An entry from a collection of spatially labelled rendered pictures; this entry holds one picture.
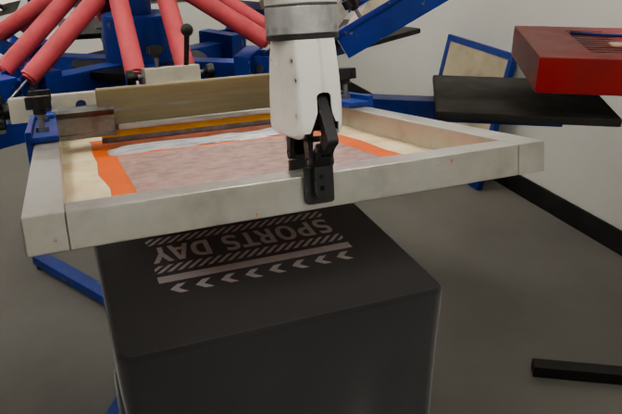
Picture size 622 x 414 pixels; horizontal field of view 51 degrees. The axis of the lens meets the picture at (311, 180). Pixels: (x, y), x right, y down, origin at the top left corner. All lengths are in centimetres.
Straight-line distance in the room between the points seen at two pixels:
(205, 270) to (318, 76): 43
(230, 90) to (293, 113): 62
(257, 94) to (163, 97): 18
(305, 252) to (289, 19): 46
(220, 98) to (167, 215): 63
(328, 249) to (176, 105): 42
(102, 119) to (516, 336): 179
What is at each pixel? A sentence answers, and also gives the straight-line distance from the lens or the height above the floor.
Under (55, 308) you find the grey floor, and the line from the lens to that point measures 278.
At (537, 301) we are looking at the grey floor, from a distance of 279.
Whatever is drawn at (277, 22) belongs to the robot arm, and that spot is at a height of 134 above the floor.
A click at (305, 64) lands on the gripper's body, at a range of 64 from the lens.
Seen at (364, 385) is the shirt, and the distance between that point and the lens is 98.
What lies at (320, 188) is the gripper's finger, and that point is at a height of 117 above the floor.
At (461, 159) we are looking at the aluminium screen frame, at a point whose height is 117.
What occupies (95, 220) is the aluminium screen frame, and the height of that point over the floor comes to 117.
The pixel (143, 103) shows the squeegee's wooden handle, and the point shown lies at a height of 111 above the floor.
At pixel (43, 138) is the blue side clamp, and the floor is 110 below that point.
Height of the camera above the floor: 144
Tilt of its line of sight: 23 degrees down
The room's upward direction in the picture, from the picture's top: straight up
